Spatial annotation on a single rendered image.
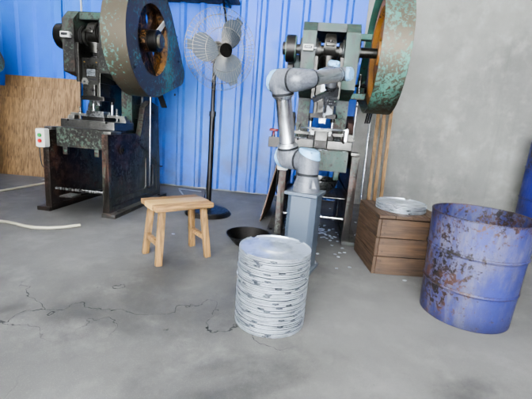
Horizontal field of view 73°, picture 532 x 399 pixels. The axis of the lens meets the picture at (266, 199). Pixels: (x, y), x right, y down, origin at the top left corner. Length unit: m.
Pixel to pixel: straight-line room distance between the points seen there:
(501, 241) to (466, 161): 2.60
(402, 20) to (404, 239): 1.28
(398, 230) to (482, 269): 0.57
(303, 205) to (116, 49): 1.63
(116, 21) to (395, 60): 1.78
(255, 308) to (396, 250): 1.03
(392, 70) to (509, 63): 2.09
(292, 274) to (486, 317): 0.87
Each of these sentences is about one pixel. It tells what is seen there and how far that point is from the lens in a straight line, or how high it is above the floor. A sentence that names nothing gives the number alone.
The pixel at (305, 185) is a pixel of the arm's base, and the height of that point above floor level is 0.49.
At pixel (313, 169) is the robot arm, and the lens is 1.92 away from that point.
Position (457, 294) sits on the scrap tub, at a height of 0.15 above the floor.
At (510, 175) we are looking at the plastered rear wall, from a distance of 4.45.
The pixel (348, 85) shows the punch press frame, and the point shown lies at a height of 1.09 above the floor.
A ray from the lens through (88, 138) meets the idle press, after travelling 3.04.
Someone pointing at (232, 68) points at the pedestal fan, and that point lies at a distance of 2.97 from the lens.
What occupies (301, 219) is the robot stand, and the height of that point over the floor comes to 0.31.
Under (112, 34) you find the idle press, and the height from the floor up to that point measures 1.28.
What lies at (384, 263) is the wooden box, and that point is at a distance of 2.19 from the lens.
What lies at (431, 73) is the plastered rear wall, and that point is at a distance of 4.12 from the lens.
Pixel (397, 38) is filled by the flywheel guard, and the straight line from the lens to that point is 2.46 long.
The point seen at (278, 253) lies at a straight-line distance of 1.40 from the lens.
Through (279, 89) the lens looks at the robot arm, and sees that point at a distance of 1.91.
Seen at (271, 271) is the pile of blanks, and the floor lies 0.27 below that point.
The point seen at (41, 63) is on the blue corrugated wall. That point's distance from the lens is 4.93.
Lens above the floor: 0.81
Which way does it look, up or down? 12 degrees down
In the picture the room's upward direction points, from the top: 5 degrees clockwise
